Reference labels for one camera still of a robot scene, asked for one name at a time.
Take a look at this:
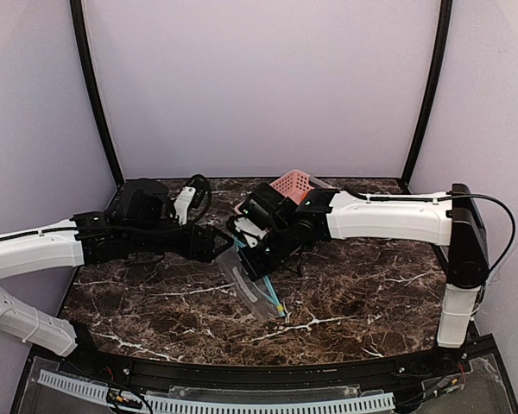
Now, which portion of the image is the clear zip top bag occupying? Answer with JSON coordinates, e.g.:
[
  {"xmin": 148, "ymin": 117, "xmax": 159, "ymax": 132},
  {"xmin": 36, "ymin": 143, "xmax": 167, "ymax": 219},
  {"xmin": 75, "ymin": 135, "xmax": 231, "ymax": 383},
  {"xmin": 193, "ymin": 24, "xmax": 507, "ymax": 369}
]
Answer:
[{"xmin": 215, "ymin": 238, "xmax": 287, "ymax": 322}]

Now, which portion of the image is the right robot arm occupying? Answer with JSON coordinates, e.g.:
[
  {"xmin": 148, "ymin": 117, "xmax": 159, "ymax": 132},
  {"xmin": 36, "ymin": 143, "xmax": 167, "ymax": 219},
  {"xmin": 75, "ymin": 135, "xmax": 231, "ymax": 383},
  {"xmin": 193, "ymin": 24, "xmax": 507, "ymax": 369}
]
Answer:
[{"xmin": 227, "ymin": 171, "xmax": 512, "ymax": 349}]

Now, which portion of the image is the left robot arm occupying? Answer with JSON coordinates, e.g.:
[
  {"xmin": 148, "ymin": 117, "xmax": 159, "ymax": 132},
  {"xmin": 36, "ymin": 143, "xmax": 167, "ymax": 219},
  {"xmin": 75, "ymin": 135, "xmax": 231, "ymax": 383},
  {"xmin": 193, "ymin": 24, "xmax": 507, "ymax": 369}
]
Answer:
[{"xmin": 0, "ymin": 174, "xmax": 233, "ymax": 357}]

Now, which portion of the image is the pink plastic basket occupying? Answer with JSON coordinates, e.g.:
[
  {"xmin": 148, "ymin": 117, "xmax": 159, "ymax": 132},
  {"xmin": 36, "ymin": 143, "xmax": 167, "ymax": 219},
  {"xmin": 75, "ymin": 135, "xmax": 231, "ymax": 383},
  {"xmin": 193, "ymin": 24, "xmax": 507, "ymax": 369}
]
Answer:
[{"xmin": 234, "ymin": 169, "xmax": 333, "ymax": 215}]

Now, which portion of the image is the clear acrylic plate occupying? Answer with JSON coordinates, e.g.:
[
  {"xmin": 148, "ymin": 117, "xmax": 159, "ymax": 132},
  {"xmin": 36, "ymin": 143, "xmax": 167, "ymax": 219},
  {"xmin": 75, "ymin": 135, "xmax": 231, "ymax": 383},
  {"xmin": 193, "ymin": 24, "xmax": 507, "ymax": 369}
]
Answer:
[{"xmin": 167, "ymin": 385, "xmax": 360, "ymax": 405}]

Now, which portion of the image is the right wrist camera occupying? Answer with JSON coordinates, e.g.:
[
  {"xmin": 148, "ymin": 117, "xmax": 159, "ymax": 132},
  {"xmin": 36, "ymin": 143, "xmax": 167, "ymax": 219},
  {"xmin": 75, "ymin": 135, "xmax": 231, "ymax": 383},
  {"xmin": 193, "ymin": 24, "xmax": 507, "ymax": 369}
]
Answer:
[{"xmin": 227, "ymin": 216, "xmax": 268, "ymax": 248}]

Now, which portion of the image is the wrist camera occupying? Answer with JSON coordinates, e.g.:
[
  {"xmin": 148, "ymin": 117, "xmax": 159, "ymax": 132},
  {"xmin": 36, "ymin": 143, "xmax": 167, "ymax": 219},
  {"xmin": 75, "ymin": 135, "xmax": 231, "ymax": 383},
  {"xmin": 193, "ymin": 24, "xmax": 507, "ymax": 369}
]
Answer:
[
  {"xmin": 174, "ymin": 174, "xmax": 212, "ymax": 227},
  {"xmin": 227, "ymin": 216, "xmax": 268, "ymax": 248}
]

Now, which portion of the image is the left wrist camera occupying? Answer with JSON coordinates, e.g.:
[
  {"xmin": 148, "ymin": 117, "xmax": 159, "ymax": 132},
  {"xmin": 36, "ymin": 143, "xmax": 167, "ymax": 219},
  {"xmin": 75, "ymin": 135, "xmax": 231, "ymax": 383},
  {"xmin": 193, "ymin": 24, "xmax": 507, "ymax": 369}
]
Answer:
[{"xmin": 174, "ymin": 174, "xmax": 212, "ymax": 227}]

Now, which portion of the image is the black front frame rail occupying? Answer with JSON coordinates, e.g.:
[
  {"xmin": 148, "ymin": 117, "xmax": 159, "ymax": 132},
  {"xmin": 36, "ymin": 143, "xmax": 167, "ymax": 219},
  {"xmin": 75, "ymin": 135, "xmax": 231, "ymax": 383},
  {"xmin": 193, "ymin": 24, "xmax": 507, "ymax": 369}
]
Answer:
[{"xmin": 60, "ymin": 348, "xmax": 471, "ymax": 392}]

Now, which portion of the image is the white slotted cable duct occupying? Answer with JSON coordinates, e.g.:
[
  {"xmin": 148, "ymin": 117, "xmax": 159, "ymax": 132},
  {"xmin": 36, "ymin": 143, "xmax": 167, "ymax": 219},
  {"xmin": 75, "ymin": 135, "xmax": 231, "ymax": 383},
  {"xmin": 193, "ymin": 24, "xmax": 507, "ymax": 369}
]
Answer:
[{"xmin": 37, "ymin": 370, "xmax": 395, "ymax": 413}]

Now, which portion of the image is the left black corner post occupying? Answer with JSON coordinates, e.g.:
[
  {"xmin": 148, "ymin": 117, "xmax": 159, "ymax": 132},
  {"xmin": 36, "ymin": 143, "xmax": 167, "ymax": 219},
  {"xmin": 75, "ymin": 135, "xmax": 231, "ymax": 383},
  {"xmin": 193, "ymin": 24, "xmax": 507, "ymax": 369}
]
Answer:
[{"xmin": 69, "ymin": 0, "xmax": 124, "ymax": 188}]

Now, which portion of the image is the black corner post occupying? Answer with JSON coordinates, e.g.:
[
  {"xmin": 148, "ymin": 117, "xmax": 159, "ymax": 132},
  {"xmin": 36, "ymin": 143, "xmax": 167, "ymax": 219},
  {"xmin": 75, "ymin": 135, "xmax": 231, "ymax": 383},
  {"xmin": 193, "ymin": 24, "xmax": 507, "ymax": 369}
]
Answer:
[
  {"xmin": 400, "ymin": 0, "xmax": 453, "ymax": 189},
  {"xmin": 69, "ymin": 0, "xmax": 124, "ymax": 188}
]

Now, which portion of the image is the right black corner post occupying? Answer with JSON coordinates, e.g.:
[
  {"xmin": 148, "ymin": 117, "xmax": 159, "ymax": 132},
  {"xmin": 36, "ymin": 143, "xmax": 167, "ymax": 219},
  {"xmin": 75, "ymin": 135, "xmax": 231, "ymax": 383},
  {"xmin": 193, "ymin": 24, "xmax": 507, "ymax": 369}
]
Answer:
[{"xmin": 400, "ymin": 0, "xmax": 453, "ymax": 189}]

